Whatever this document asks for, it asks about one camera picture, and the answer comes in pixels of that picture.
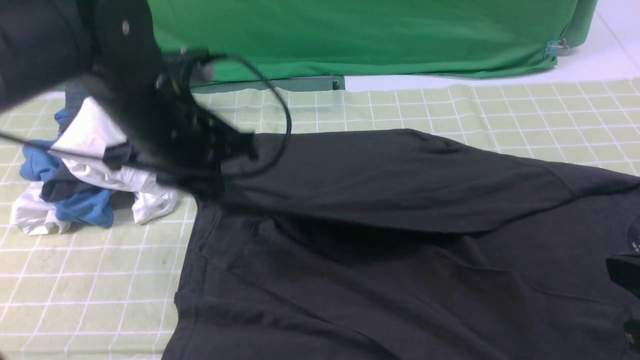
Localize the white crumpled garment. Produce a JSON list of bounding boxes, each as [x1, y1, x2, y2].
[[11, 96, 180, 236]]

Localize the dark gray long-sleeve top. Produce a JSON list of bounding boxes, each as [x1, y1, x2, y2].
[[162, 129, 639, 360]]

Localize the blue crumpled garment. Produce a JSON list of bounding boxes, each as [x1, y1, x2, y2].
[[10, 139, 114, 236]]

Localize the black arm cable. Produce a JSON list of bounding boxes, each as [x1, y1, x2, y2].
[[0, 50, 293, 181]]

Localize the green backdrop cloth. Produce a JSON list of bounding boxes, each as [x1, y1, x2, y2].
[[148, 0, 597, 79]]

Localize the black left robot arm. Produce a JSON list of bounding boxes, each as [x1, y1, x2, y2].
[[0, 0, 258, 197]]

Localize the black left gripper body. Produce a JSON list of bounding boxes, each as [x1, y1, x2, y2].
[[85, 48, 259, 198]]

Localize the light green checkered tablecloth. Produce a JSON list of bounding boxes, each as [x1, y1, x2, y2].
[[0, 79, 639, 360]]

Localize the dark slate crumpled garment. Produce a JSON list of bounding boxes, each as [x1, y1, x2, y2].
[[40, 80, 103, 203]]

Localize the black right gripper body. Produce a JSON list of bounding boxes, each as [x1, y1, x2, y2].
[[605, 251, 640, 346]]

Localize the blue binder clip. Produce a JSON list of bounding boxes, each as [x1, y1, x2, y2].
[[544, 38, 571, 59]]

